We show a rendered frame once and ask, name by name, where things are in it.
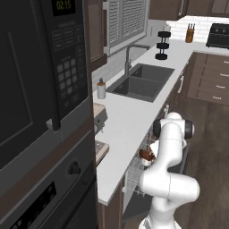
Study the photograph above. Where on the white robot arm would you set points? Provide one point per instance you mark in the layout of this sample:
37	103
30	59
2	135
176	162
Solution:
167	182

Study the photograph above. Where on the dark dishwasher door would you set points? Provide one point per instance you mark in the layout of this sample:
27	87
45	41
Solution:
135	208

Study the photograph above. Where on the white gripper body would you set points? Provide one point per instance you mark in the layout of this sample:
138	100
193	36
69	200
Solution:
154	148

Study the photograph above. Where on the brown bowl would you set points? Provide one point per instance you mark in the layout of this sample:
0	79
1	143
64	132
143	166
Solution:
145	154

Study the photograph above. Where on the white soap dispenser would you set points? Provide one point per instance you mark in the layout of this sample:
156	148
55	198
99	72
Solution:
101	89

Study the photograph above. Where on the black three-tier stand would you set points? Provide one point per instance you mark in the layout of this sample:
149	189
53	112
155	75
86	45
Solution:
163	44

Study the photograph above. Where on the silver toaster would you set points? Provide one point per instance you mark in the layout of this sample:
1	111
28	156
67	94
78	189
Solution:
100	116

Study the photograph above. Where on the black built-in oven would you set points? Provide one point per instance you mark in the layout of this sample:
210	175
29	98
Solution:
53	196

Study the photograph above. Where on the window with white blinds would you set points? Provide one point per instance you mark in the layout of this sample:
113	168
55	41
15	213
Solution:
126	21

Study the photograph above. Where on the beige kitchen scale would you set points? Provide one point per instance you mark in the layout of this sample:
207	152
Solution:
100	150

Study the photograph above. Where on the brown wall cupboard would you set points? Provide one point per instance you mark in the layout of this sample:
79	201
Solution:
96	32

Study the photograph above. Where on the black toaster oven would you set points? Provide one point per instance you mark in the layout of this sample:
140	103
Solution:
218	36

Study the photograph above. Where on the brown base cupboard door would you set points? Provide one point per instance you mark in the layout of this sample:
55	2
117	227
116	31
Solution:
111	213

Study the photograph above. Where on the brown base cupboards run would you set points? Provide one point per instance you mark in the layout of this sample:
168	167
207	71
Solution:
176	98

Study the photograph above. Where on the black microwave oven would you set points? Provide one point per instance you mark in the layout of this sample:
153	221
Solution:
35	77

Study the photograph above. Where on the brown drawer unit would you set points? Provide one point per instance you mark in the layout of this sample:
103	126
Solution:
211	79

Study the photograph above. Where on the dark grey tap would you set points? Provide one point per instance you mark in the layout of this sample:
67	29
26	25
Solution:
128	58

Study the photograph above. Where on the black oven knob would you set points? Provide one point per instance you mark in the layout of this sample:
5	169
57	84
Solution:
74	168

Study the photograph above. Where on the wooden knife block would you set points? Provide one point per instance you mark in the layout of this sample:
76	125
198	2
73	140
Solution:
189	34

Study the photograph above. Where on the brown wall cupboards run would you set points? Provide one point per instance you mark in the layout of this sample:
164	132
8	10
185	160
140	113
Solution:
184	8

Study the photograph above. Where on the white cup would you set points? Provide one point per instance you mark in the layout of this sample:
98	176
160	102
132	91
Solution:
145	162

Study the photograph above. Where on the dark grey double sink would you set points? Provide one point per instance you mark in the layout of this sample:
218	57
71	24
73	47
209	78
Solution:
140	83

